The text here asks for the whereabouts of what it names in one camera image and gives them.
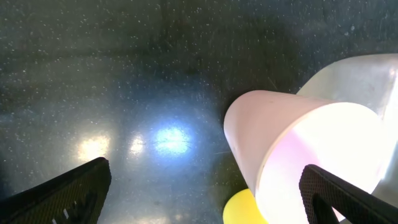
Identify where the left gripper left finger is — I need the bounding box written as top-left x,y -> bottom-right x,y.
0,156 -> 113,224

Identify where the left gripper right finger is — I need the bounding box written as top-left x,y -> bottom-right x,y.
298,164 -> 398,224

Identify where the yellow cup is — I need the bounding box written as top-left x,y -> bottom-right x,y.
222,188 -> 269,224

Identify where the pink cup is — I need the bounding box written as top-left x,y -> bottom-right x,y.
223,90 -> 389,224

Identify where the white cup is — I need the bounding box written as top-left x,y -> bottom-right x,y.
297,53 -> 398,208

